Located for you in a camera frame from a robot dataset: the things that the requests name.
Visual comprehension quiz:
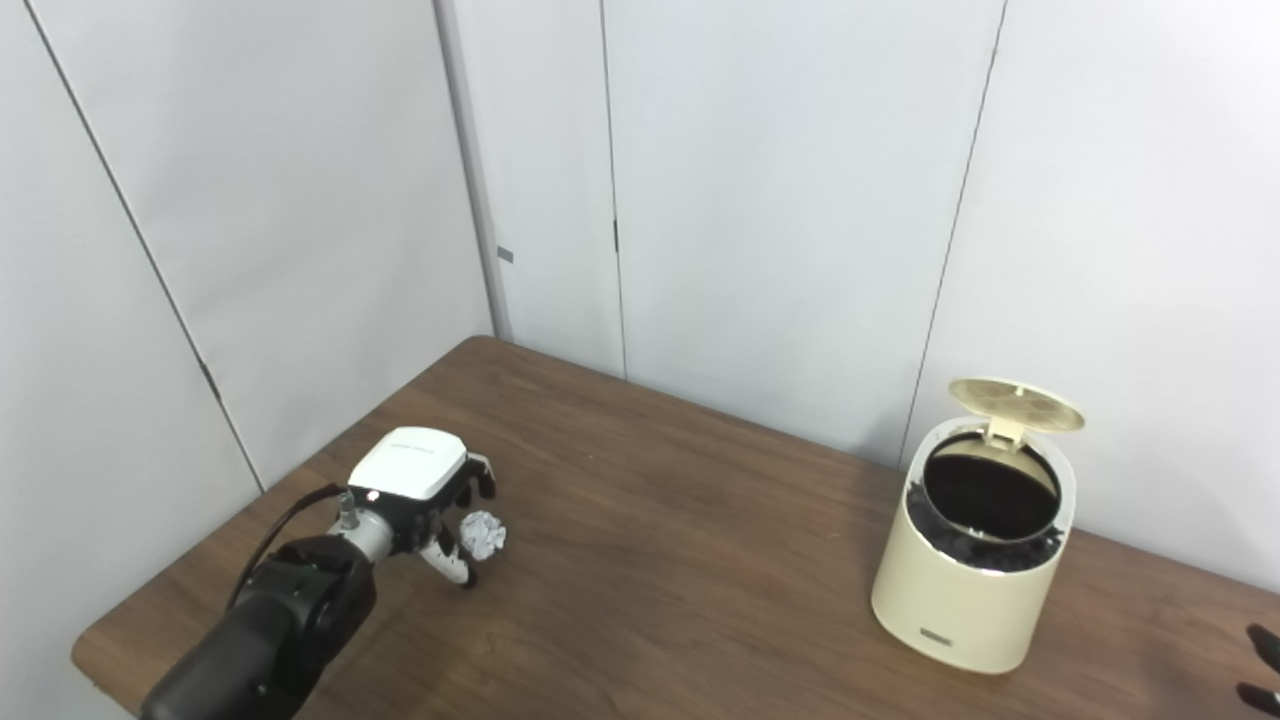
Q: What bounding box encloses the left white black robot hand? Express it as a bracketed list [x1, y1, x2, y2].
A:
[347, 427, 498, 589]

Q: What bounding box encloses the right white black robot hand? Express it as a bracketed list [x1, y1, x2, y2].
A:
[1237, 624, 1280, 716]

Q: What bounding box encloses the white paper ball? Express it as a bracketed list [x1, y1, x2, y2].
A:
[459, 511, 507, 557]

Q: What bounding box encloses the round cream bin lid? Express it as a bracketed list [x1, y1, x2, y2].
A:
[948, 377, 1086, 446]

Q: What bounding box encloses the cream-colored desktop bin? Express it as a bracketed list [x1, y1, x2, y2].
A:
[870, 377, 1086, 674]

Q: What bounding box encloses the black bin liner bag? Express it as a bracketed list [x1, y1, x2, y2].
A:
[905, 432, 1064, 574]

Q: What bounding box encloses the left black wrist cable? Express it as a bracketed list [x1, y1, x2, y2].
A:
[228, 483, 353, 611]

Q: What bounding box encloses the gray wall corner post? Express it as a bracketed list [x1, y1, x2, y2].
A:
[432, 0, 514, 343]

